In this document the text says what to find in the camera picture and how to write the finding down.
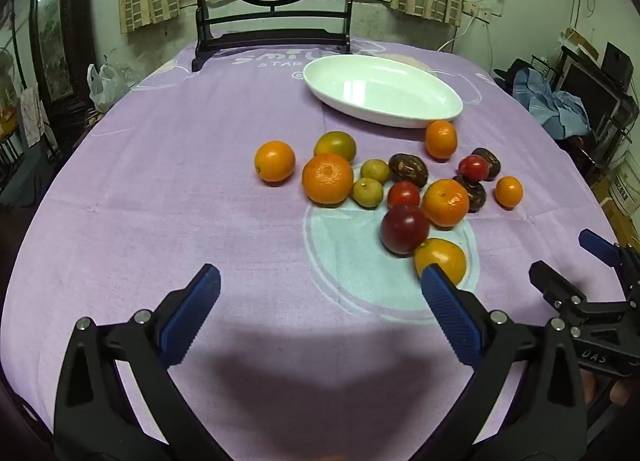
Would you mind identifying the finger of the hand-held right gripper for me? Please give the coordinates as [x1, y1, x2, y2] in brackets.
[578, 230, 640, 302]
[529, 261, 633, 327]

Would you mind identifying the smooth small orange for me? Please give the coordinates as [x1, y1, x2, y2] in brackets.
[254, 140, 296, 183]

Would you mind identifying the green-orange tangerine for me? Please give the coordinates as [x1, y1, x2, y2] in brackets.
[314, 131, 357, 164]

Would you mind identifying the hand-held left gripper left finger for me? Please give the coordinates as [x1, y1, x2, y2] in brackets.
[52, 263, 223, 461]

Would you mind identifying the dark wrinkled passion fruit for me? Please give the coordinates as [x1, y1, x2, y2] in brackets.
[471, 147, 502, 181]
[452, 175, 487, 213]
[388, 154, 430, 188]

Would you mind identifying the purple tablecloth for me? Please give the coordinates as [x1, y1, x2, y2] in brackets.
[0, 38, 633, 461]

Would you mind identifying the small green round fruit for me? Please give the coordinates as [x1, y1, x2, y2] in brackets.
[360, 158, 391, 185]
[352, 178, 385, 209]

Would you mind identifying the large orange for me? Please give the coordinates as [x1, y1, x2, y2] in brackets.
[301, 154, 355, 206]

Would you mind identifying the dark wooden cabinet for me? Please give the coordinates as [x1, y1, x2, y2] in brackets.
[27, 0, 101, 152]

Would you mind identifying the black speaker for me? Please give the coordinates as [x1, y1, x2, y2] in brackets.
[602, 41, 634, 90]

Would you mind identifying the person's right hand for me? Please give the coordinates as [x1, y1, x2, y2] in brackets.
[582, 370, 638, 407]

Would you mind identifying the red cherry tomato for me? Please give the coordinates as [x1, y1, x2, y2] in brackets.
[458, 155, 489, 183]
[387, 181, 421, 209]

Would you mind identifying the white oval plate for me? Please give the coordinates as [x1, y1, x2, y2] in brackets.
[303, 56, 463, 129]

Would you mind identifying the yellow-orange orange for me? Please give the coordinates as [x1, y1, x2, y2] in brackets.
[414, 238, 467, 287]

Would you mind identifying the black monitor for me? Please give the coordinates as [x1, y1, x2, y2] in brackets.
[560, 58, 626, 128]

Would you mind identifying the white cable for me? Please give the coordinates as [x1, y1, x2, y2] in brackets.
[436, 15, 477, 53]

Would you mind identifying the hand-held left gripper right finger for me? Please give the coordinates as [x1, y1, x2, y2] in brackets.
[419, 263, 588, 461]

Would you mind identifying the orange mandarin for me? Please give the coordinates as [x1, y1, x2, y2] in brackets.
[425, 120, 458, 160]
[422, 179, 470, 228]

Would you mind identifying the tiny orange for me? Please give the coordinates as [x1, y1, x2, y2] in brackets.
[495, 176, 524, 208]

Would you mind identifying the white plastic bag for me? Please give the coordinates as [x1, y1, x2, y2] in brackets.
[87, 62, 133, 112]

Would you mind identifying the blue cloth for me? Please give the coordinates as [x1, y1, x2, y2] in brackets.
[515, 66, 591, 137]

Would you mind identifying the black framed painted screen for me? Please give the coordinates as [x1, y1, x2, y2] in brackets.
[191, 0, 352, 73]

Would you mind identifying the dark red plum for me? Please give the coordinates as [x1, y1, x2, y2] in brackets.
[380, 204, 431, 256]

